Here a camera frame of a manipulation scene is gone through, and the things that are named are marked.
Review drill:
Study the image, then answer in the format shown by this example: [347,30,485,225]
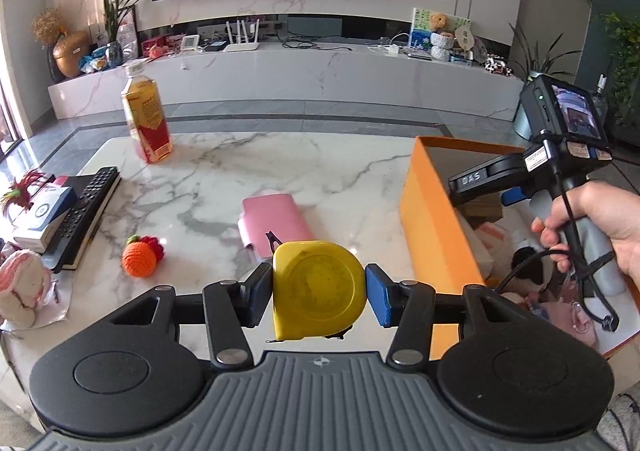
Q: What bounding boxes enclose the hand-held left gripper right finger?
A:
[366,263,528,367]

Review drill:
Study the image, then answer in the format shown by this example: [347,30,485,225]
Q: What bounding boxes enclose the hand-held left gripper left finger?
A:
[107,263,274,368]

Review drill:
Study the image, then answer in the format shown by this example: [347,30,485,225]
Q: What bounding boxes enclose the yellow tape measure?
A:
[265,240,367,343]

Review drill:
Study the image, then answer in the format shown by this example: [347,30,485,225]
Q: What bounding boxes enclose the orange cardboard box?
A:
[398,135,627,362]

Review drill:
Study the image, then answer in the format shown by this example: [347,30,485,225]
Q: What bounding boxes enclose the person's right hand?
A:
[531,180,640,278]

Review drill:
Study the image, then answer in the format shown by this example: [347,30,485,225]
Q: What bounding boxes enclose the gold brown box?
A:
[452,194,504,220]

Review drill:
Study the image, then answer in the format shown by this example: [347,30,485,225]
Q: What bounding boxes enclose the clear glass bottle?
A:
[592,74,611,118]

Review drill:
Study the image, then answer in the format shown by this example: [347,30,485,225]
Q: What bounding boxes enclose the white plush toy black ears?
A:
[470,218,557,305]

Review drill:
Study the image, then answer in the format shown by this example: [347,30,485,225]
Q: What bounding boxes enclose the pink pouch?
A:
[237,192,316,260]

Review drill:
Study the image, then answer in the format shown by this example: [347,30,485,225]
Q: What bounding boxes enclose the long-leaf potted plant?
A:
[507,21,582,83]

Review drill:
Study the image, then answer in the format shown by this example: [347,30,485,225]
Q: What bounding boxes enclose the leafy plant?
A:
[599,11,640,128]

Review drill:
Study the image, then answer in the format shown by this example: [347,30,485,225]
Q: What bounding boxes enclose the black and white trinkets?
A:
[484,56,517,78]

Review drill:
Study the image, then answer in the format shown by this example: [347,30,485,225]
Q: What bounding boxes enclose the crocheted orange with strawberry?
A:
[122,234,166,278]

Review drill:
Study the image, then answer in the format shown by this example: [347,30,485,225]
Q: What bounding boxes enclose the pink soft item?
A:
[524,296,599,348]

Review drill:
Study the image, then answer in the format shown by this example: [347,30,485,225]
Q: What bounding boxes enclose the white crochet cups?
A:
[428,31,456,62]

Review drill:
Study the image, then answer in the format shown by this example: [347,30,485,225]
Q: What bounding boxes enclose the picture with plush bear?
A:
[410,7,474,53]

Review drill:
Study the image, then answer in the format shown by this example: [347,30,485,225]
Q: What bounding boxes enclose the black notebook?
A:
[49,174,124,274]

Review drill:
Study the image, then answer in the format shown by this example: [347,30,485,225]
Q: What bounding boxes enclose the black remote control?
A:
[53,167,121,253]

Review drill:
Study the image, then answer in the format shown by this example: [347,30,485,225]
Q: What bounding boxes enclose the clear plastic wrapper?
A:
[0,275,74,333]

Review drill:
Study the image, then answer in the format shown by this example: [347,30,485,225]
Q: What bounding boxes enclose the orange drink bottle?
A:
[121,63,175,164]

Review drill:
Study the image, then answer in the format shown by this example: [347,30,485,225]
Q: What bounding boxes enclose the white and blue box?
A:
[12,175,79,252]

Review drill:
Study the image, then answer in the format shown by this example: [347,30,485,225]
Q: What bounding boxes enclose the pink and white crochet plush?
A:
[0,248,56,330]

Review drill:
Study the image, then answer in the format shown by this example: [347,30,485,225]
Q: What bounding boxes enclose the white router with antennas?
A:
[222,18,261,53]

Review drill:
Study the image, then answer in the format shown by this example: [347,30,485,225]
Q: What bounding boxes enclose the grey striped cloth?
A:
[597,393,640,451]

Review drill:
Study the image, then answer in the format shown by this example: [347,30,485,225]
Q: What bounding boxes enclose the red feather flower decoration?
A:
[0,170,54,218]

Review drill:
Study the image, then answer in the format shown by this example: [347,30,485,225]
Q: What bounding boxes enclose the pink trinkets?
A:
[141,35,181,60]

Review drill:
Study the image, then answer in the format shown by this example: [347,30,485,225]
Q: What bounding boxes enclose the blue snack bags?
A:
[79,43,124,73]

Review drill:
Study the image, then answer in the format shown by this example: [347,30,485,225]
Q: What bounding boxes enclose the gold round pot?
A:
[52,29,91,79]

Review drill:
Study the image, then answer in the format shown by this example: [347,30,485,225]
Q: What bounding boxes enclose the green potted plant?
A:
[102,0,151,68]

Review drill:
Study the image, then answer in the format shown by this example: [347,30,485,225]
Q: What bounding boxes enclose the dried flower bunch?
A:
[32,7,69,48]

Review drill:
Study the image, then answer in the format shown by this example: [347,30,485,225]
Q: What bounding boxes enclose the black cables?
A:
[277,30,352,53]

